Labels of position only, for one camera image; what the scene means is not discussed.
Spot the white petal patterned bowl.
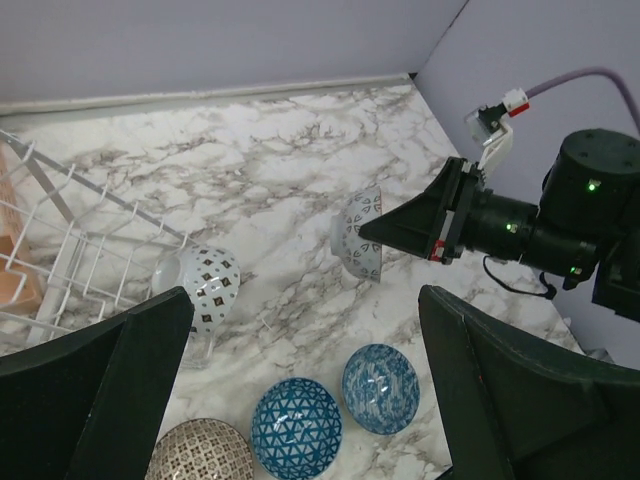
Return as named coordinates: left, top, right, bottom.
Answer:
left=330, top=186, right=382, bottom=283

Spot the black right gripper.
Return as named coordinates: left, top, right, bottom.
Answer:
left=359, top=157, right=598, bottom=275

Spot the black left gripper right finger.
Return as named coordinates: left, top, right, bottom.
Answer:
left=418, top=285, right=639, bottom=480

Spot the brown checker patterned bowl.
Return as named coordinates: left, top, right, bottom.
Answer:
left=145, top=418, right=254, bottom=480

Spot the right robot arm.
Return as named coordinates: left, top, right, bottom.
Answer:
left=359, top=129, right=639, bottom=320

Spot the white diamond patterned bowl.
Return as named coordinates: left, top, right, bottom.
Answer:
left=151, top=245, right=241, bottom=337

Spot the orange plastic file organizer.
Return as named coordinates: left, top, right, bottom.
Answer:
left=1, top=150, right=43, bottom=314

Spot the blue floral patterned bowl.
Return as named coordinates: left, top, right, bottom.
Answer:
left=341, top=343, right=421, bottom=436

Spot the white wire dish rack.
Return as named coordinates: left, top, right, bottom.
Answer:
left=1, top=132, right=194, bottom=355

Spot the blue triangle patterned bowl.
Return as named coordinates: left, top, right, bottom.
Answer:
left=250, top=377, right=343, bottom=479

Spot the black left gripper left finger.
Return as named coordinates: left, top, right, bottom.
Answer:
left=1, top=287, right=194, bottom=479

